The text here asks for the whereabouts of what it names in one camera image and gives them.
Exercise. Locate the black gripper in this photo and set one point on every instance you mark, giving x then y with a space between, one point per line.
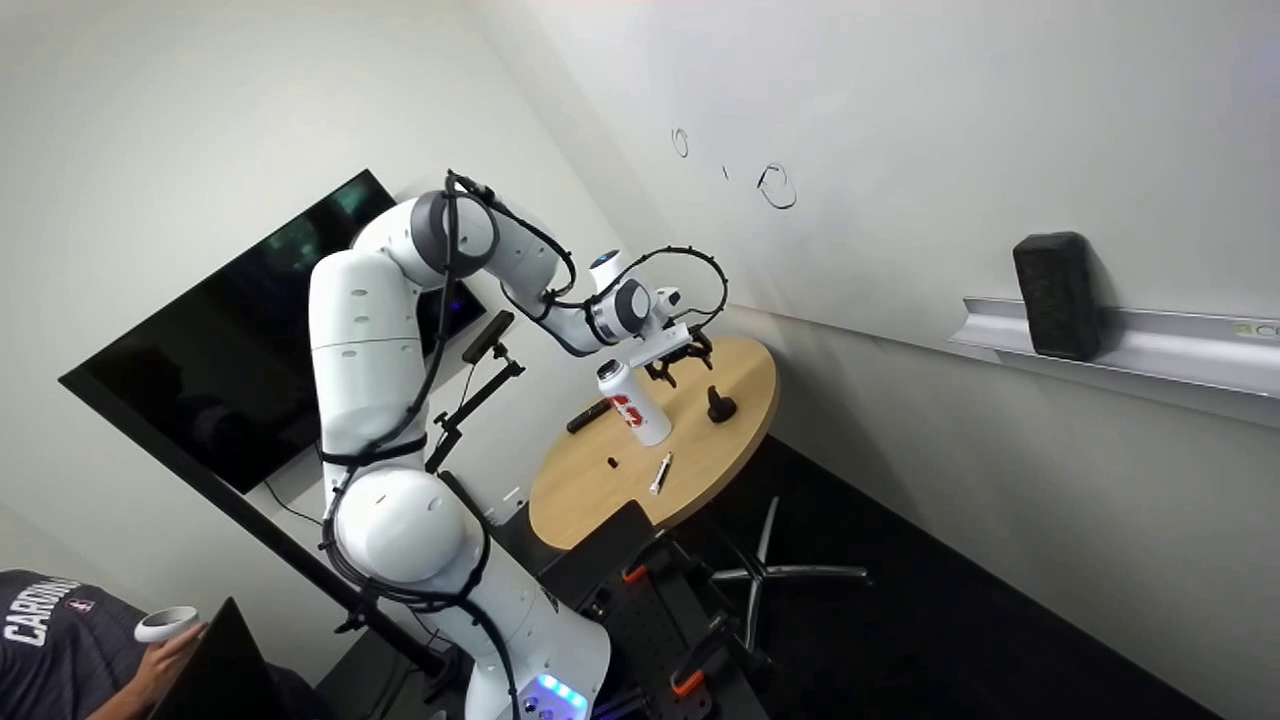
671 353

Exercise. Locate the black bottle lid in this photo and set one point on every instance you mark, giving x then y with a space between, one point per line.
722 405

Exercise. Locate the white handheld controller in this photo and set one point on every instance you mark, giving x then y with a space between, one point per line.
160 621

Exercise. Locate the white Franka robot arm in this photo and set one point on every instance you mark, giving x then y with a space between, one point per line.
366 346

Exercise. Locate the operator forearm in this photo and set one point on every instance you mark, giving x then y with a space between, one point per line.
127 699

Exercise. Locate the white bottle with red logo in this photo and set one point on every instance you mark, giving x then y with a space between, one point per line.
642 417

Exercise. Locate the operator hand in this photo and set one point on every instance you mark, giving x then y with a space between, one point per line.
170 648

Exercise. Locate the black robot workbench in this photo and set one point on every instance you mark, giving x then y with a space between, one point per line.
586 566

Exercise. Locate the grey star table base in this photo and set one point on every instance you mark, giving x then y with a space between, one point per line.
787 574

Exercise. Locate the black whiteboard eraser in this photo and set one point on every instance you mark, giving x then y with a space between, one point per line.
1056 298

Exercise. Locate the black flat screen monitor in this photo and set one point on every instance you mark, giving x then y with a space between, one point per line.
201 372

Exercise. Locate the grey whiteboard tray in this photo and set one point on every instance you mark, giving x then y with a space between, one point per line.
1200 348

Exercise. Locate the black laptop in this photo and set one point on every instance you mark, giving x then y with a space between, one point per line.
226 672

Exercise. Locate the person in dark t-shirt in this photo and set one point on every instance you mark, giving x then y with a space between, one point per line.
55 644

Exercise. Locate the black stereo camera bar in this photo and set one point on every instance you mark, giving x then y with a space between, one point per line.
591 417

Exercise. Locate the black camera on stand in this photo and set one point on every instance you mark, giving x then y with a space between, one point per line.
489 339

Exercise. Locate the black camera stand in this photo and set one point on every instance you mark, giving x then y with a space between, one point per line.
465 405

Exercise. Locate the white wall whiteboard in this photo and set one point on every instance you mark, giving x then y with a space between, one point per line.
1000 133

